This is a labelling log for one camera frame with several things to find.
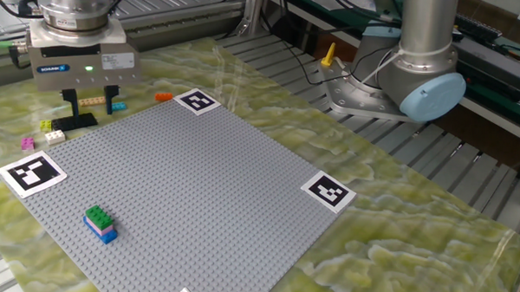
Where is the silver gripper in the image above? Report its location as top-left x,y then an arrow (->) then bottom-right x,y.
28,40 -> 144,129

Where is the black Lego plate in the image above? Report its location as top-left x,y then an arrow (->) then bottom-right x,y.
50,112 -> 99,133

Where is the tan Lego plate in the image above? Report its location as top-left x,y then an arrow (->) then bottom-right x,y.
78,95 -> 107,107

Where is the white Lego brick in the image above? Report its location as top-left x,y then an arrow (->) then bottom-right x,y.
44,129 -> 67,146

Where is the pink Lego brick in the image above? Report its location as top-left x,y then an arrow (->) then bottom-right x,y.
87,218 -> 117,238

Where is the grey Lego baseplate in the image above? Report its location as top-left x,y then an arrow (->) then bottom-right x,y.
14,92 -> 344,292

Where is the blue Lego brick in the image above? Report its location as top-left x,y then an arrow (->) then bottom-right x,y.
82,214 -> 120,246

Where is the yellow plastic tool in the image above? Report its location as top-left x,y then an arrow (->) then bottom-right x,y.
320,42 -> 338,68

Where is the green topped bench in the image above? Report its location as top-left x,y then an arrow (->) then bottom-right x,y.
265,0 -> 520,158

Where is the metal robot mounting plate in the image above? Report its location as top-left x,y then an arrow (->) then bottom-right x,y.
319,55 -> 412,127

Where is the black electronics box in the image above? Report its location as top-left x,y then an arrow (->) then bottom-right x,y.
452,10 -> 520,104

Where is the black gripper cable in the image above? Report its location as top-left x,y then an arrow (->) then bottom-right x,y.
0,0 -> 44,72

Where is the green plug gripper cable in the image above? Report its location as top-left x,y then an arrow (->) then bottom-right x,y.
0,39 -> 29,53

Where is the aluminium upright post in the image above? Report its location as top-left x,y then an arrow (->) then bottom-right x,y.
232,0 -> 269,37

